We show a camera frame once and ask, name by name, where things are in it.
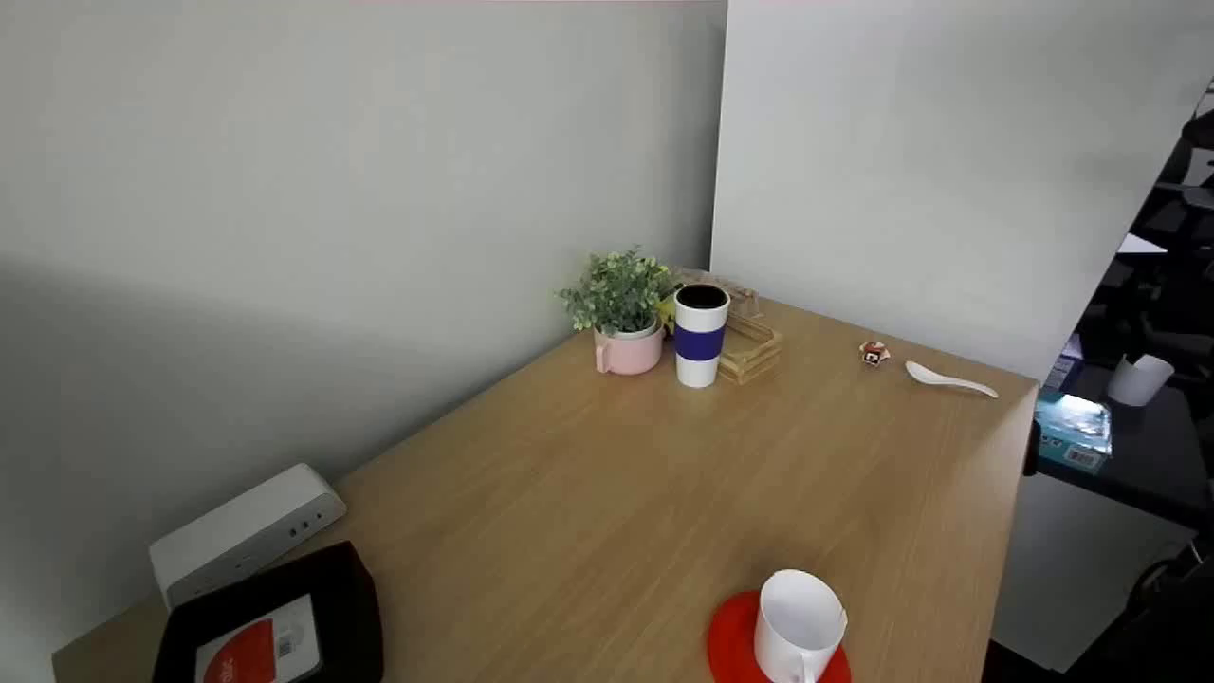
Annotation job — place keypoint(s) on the white ceramic mug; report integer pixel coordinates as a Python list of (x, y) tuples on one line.
[(800, 628)]

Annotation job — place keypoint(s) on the green plant in pink pot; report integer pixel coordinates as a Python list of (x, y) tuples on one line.
[(621, 309)]

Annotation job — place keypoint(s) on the white tumbler with blue band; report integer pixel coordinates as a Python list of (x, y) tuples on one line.
[(700, 341)]

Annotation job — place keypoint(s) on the wooden slat crate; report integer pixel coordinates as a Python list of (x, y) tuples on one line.
[(754, 350)]

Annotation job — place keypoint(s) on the small red white trinket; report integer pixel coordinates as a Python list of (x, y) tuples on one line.
[(873, 350)]

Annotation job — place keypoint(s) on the red round saucer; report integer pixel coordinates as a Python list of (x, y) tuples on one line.
[(730, 640)]

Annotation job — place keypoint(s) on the white plastic spoon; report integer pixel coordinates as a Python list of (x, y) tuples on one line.
[(951, 380)]

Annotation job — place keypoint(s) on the black square tray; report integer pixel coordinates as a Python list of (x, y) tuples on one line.
[(347, 608)]

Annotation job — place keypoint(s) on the white rectangular speaker box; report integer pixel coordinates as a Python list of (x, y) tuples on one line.
[(239, 534)]

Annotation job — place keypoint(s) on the red and white card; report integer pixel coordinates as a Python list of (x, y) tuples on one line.
[(261, 647)]

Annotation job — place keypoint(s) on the teal tissue pack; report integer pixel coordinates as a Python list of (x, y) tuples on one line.
[(1074, 432)]

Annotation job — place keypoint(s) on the white paper cup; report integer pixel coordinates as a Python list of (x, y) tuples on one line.
[(1139, 380)]

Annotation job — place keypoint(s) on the black desk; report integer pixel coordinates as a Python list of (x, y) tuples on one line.
[(1157, 460)]

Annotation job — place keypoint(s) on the black office chair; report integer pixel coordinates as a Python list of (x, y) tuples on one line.
[(1180, 229)]

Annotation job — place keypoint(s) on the black bulky floor item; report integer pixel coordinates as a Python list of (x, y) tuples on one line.
[(1157, 621)]

